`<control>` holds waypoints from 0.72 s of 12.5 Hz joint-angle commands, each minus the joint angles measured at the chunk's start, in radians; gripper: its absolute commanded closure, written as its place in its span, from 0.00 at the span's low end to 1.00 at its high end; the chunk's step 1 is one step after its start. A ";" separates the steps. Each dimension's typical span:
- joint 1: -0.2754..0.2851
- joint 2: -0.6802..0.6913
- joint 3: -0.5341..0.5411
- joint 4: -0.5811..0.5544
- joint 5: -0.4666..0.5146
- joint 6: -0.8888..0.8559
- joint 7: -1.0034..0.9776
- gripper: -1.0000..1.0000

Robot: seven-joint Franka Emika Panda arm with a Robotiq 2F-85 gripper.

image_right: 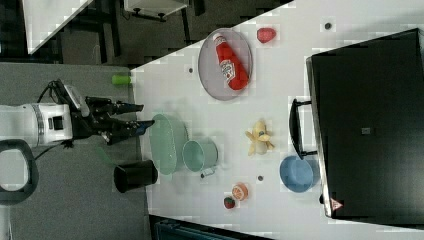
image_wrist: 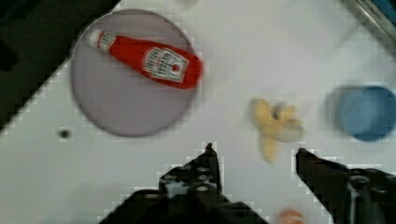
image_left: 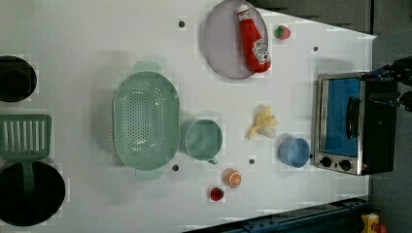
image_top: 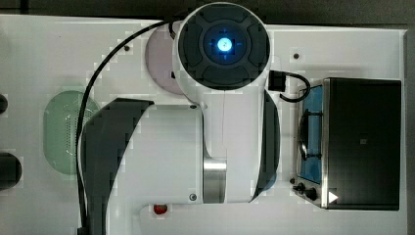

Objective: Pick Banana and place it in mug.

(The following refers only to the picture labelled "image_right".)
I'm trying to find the blue bowl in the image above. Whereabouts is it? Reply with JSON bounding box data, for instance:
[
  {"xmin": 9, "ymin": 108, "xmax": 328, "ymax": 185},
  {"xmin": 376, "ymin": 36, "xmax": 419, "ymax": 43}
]
[{"xmin": 279, "ymin": 155, "xmax": 320, "ymax": 193}]

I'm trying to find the green mug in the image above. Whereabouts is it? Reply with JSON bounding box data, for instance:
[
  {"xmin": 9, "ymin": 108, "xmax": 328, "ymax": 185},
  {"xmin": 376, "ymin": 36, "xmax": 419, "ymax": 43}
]
[{"xmin": 182, "ymin": 138, "xmax": 218, "ymax": 178}]

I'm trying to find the red toy fruit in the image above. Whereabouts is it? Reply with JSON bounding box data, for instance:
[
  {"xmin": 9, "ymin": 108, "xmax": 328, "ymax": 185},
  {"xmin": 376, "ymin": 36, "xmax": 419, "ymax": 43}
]
[{"xmin": 257, "ymin": 27, "xmax": 276, "ymax": 43}]

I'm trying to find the yellow plush banana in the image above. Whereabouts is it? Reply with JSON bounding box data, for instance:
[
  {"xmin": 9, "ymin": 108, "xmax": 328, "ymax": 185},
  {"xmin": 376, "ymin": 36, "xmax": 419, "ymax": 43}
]
[{"xmin": 245, "ymin": 120, "xmax": 274, "ymax": 156}]

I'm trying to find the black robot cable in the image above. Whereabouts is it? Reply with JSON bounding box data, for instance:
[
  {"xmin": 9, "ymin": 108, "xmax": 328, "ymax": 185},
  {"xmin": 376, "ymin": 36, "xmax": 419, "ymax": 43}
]
[{"xmin": 35, "ymin": 79, "xmax": 66, "ymax": 104}]

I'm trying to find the toy strawberry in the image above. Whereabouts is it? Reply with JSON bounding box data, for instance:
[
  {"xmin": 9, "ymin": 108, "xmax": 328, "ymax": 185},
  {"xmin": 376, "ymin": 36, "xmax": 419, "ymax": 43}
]
[{"xmin": 224, "ymin": 197, "xmax": 235, "ymax": 209}]

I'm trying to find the black oven appliance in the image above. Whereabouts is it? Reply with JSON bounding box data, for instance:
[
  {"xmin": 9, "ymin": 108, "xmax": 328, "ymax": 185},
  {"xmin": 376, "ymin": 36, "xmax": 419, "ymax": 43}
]
[{"xmin": 289, "ymin": 28, "xmax": 424, "ymax": 229}]

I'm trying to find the green oval strainer basket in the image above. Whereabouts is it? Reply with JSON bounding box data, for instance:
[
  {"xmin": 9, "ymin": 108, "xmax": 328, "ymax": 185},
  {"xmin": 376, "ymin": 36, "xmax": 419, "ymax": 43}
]
[{"xmin": 149, "ymin": 114, "xmax": 188, "ymax": 175}]

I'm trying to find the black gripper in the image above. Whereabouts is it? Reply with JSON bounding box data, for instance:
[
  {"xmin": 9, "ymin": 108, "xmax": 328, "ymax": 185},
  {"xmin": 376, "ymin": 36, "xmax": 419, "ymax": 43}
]
[{"xmin": 71, "ymin": 97, "xmax": 155, "ymax": 145}]

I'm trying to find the black cylindrical cup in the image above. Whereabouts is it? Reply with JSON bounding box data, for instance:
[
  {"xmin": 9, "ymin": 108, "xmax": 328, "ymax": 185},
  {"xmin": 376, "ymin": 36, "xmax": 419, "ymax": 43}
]
[{"xmin": 114, "ymin": 160, "xmax": 158, "ymax": 193}]

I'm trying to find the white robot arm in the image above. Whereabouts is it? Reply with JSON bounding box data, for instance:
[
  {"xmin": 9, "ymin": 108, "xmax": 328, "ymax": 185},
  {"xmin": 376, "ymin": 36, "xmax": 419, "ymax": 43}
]
[{"xmin": 1, "ymin": 97, "xmax": 154, "ymax": 206}]

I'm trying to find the red ketchup bottle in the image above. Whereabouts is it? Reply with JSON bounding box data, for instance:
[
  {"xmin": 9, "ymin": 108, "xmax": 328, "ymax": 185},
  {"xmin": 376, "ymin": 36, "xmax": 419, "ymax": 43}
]
[{"xmin": 213, "ymin": 33, "xmax": 249, "ymax": 91}]

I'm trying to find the dark blue crate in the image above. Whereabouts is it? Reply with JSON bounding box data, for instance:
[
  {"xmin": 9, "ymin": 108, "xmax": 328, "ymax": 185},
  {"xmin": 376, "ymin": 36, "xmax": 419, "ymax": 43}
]
[{"xmin": 153, "ymin": 220, "xmax": 268, "ymax": 240}]

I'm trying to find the white cabinet on casters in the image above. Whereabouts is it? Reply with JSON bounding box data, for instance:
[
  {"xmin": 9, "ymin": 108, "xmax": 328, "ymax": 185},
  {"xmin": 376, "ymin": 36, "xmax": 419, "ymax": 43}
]
[{"xmin": 123, "ymin": 0, "xmax": 189, "ymax": 21}]

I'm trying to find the grey oval plate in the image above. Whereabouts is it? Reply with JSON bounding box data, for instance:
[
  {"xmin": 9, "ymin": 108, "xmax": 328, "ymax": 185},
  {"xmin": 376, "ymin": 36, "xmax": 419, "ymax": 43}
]
[{"xmin": 198, "ymin": 28, "xmax": 253, "ymax": 101}]

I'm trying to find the orange slice toy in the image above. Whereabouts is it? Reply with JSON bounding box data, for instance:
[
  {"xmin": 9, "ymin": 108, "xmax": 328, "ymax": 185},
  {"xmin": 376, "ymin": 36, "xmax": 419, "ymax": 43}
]
[{"xmin": 232, "ymin": 183, "xmax": 249, "ymax": 201}]

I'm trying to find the green cylinder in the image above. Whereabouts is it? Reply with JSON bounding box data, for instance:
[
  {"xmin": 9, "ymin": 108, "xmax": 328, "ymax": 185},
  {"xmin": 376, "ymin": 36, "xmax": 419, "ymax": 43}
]
[{"xmin": 112, "ymin": 75, "xmax": 131, "ymax": 85}]

